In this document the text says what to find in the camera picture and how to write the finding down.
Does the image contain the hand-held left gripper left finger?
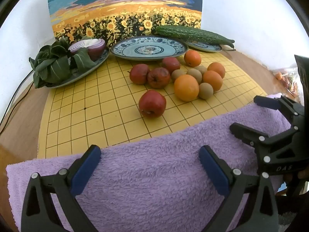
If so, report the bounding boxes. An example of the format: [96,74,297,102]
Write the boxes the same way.
[21,144,102,232]

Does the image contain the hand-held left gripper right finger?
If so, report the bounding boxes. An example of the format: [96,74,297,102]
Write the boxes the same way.
[198,145,279,232]

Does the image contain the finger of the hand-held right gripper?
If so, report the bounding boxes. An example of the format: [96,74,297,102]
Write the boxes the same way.
[229,122,300,151]
[253,95,305,120]

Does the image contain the orange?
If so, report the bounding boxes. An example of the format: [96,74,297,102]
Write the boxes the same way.
[202,71,223,92]
[174,74,200,102]
[207,62,226,78]
[184,50,202,67]

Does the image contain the brown kiwi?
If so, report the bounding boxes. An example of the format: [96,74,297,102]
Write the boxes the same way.
[171,69,186,82]
[187,68,203,84]
[198,82,214,100]

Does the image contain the red apple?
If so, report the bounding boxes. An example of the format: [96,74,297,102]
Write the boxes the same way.
[162,57,181,74]
[139,90,167,118]
[128,64,150,85]
[147,68,171,89]

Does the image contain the blue patterned round plate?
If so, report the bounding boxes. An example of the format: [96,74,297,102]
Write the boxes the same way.
[110,36,189,61]

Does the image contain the person's right hand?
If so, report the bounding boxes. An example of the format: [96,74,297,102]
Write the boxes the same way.
[284,170,309,183]

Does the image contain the clear snack bag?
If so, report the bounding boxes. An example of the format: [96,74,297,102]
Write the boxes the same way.
[273,64,303,102]

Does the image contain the yellow grid board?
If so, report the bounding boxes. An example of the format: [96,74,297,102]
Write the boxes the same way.
[37,49,268,160]

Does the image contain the purple fluffy towel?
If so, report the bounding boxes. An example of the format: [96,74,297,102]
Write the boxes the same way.
[6,93,292,232]

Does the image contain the blue patterned plate under melon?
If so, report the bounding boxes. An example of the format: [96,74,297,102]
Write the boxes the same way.
[186,41,223,53]

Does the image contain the oval plate with vegetables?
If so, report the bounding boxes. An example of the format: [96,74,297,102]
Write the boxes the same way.
[46,46,110,88]

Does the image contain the green cucumbers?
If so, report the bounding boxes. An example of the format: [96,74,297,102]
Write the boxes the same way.
[155,25,236,51]

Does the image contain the green bok choy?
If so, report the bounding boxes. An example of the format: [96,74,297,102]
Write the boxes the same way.
[29,37,97,89]

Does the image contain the halved red onion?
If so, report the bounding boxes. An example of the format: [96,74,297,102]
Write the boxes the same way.
[69,39,107,61]

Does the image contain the sunflower field painting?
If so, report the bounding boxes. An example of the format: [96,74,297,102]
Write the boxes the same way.
[47,0,203,44]

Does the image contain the black cable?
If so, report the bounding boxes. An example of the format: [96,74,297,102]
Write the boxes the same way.
[0,68,37,134]

